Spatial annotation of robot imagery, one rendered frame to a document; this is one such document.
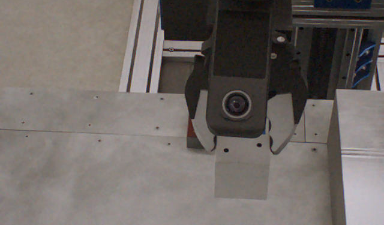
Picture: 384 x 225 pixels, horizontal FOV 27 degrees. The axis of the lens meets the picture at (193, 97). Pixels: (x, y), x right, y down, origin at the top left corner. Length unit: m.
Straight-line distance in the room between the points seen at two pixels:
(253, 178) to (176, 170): 0.20
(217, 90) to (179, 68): 1.28
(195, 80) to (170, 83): 1.18
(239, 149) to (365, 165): 0.15
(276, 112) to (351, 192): 0.15
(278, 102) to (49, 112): 0.39
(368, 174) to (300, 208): 0.11
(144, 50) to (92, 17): 0.49
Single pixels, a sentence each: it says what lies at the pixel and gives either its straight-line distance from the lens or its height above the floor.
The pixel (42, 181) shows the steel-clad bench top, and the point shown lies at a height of 0.80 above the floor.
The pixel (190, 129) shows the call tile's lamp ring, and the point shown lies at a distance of 0.92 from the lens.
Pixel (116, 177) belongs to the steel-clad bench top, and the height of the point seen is 0.80.
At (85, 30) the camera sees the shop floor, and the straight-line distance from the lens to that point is 2.32.
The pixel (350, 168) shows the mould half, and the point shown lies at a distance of 0.81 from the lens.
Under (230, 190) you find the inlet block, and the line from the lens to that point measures 0.74.
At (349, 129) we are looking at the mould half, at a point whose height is 0.89.
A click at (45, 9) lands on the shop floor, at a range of 2.41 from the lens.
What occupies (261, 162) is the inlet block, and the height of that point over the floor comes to 0.96.
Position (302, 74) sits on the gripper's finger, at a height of 1.05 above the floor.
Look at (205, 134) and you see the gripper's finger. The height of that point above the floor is 0.97.
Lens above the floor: 1.51
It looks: 46 degrees down
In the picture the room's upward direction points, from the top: 1 degrees counter-clockwise
